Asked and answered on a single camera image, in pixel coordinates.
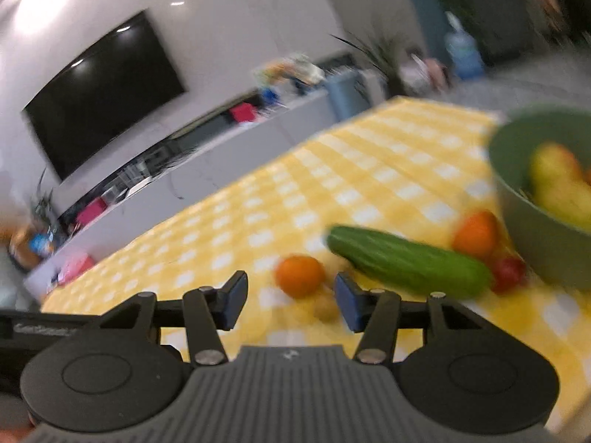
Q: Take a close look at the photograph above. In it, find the brown longan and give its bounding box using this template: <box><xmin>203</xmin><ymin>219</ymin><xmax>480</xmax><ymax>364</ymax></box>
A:
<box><xmin>314</xmin><ymin>293</ymin><xmax>342</xmax><ymax>324</ymax></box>

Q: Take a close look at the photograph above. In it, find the potted long-leaf plant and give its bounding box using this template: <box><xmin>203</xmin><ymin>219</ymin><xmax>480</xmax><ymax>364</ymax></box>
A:
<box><xmin>331</xmin><ymin>32</ymin><xmax>416</xmax><ymax>97</ymax></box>

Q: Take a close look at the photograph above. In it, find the blue water jug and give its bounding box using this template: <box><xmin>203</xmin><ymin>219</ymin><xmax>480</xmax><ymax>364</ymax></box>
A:
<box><xmin>444</xmin><ymin>11</ymin><xmax>485</xmax><ymax>81</ymax></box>

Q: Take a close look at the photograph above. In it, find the black television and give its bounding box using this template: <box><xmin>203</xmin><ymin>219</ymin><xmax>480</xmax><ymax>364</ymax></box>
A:
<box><xmin>22</xmin><ymin>9</ymin><xmax>188</xmax><ymax>183</ymax></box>

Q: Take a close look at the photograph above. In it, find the grey trash can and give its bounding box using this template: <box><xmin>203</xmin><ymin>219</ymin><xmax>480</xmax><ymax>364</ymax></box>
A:
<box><xmin>325</xmin><ymin>71</ymin><xmax>370</xmax><ymax>121</ymax></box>

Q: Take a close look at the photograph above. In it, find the pink small appliance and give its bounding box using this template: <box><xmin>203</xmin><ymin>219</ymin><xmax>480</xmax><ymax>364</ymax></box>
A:
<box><xmin>427</xmin><ymin>58</ymin><xmax>451</xmax><ymax>88</ymax></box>

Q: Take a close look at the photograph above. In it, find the green cucumber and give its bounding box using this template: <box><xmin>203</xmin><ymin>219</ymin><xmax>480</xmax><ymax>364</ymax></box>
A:
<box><xmin>326</xmin><ymin>225</ymin><xmax>494</xmax><ymax>300</ymax></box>

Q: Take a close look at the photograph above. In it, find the white plastic bag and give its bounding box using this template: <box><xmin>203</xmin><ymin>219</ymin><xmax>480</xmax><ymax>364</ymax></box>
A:
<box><xmin>409</xmin><ymin>55</ymin><xmax>432</xmax><ymax>88</ymax></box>

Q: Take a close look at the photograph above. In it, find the red cherry tomato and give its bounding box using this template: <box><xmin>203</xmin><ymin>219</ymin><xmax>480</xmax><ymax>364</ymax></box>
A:
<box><xmin>490</xmin><ymin>256</ymin><xmax>528</xmax><ymax>292</ymax></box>

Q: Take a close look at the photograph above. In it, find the dark grey cabinet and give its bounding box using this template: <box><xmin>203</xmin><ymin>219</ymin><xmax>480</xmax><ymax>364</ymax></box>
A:
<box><xmin>466</xmin><ymin>0</ymin><xmax>541</xmax><ymax>65</ymax></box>

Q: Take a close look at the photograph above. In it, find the red box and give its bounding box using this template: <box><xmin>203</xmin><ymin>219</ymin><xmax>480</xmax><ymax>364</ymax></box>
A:
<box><xmin>229</xmin><ymin>103</ymin><xmax>257</xmax><ymax>123</ymax></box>

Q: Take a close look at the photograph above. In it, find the yellow checked tablecloth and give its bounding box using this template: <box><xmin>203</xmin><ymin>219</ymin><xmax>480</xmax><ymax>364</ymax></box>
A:
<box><xmin>41</xmin><ymin>96</ymin><xmax>591</xmax><ymax>431</ymax></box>

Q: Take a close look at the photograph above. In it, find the green bowl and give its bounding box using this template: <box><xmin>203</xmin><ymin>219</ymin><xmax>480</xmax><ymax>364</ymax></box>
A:
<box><xmin>488</xmin><ymin>106</ymin><xmax>591</xmax><ymax>291</ymax></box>

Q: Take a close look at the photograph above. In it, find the large green pear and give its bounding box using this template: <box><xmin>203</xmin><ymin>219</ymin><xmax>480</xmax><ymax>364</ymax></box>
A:
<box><xmin>536</xmin><ymin>178</ymin><xmax>591</xmax><ymax>234</ymax></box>

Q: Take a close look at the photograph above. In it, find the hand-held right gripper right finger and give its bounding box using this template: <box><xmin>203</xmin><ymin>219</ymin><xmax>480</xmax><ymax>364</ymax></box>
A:
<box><xmin>335</xmin><ymin>271</ymin><xmax>484</xmax><ymax>365</ymax></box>

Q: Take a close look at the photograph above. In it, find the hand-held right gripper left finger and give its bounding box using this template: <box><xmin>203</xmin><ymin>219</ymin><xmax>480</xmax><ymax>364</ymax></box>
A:
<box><xmin>99</xmin><ymin>270</ymin><xmax>250</xmax><ymax>366</ymax></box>

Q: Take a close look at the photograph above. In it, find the white media console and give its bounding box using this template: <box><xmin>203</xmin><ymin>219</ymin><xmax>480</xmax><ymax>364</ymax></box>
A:
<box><xmin>23</xmin><ymin>67</ymin><xmax>389</xmax><ymax>296</ymax></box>

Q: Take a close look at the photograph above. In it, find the colourful poster board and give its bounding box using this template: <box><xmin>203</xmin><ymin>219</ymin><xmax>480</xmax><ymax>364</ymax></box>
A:
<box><xmin>253</xmin><ymin>53</ymin><xmax>326</xmax><ymax>88</ymax></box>

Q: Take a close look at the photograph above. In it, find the orange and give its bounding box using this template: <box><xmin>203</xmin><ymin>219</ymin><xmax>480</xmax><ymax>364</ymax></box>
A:
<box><xmin>276</xmin><ymin>255</ymin><xmax>326</xmax><ymax>299</ymax></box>
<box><xmin>451</xmin><ymin>211</ymin><xmax>499</xmax><ymax>259</ymax></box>

